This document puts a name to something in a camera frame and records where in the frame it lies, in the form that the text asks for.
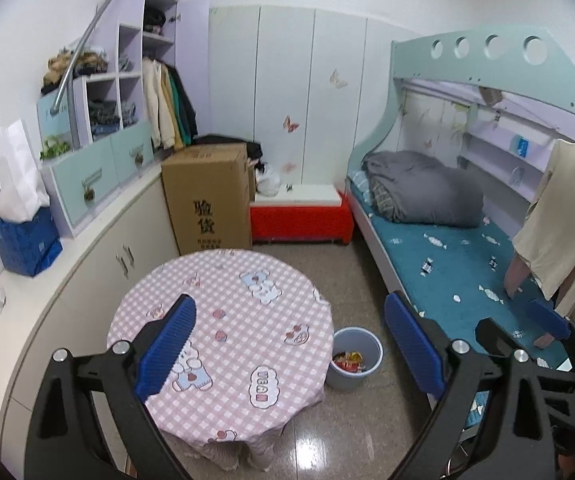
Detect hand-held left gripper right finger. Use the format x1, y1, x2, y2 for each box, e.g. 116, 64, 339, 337
385, 290, 558, 480

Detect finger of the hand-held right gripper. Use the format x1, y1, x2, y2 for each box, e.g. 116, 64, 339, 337
475, 317, 575, 381
527, 299, 575, 356

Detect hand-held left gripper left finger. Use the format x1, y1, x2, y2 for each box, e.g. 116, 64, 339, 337
24, 294, 198, 480

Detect blue plastic bin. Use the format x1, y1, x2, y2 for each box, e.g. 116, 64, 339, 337
325, 327, 383, 394

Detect teal patterned bed sheet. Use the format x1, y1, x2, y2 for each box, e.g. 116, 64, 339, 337
350, 170, 575, 431

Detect pink checked tablecloth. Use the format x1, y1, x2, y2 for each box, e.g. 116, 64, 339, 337
106, 249, 335, 466

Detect beige sweater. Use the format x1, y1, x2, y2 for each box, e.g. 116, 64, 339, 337
512, 139, 575, 301

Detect white lower cabinet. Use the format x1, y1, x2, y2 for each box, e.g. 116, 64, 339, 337
0, 165, 181, 480

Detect plaid pillow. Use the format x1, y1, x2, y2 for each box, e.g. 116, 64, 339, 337
370, 177, 398, 221

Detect grey duvet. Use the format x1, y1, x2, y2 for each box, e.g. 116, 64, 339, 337
362, 150, 484, 228

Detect large cardboard box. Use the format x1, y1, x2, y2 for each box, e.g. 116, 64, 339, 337
161, 142, 253, 256

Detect blue checked pillow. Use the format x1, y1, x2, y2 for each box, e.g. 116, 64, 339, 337
350, 170, 374, 207

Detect red bench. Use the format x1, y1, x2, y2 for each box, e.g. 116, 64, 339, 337
250, 192, 354, 246

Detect blue shopping bag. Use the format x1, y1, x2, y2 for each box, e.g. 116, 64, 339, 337
0, 207, 63, 278

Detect white bench top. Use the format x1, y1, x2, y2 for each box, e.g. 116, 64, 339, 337
252, 185, 343, 207

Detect white plastic bag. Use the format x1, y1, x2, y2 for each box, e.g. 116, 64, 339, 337
256, 162, 282, 196

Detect black clothing pile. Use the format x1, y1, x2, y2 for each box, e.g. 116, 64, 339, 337
192, 134, 263, 162

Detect green plant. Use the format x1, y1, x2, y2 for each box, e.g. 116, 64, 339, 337
40, 135, 74, 161

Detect yellow shirt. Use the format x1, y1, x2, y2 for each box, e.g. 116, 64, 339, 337
160, 65, 178, 150

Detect green shirt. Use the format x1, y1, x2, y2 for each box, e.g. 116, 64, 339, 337
168, 67, 188, 148

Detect white paper bag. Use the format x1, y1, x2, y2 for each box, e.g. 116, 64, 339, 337
0, 119, 51, 223

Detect black coat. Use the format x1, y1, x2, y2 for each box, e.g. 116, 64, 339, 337
170, 67, 198, 144

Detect cream jacket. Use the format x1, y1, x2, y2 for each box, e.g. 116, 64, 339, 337
142, 57, 168, 149

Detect dark folded clothes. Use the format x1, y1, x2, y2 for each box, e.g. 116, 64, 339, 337
88, 101, 121, 129

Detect teal bunk bed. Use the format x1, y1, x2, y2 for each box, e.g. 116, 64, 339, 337
345, 30, 575, 441

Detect metal handrail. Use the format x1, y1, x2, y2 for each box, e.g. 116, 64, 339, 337
50, 0, 186, 114

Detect olive clothes pile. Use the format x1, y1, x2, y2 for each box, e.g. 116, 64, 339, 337
42, 47, 109, 96

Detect white wardrobe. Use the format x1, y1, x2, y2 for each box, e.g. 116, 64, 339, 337
209, 6, 418, 196

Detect black folded clothes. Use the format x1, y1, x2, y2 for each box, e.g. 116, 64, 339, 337
144, 6, 166, 35

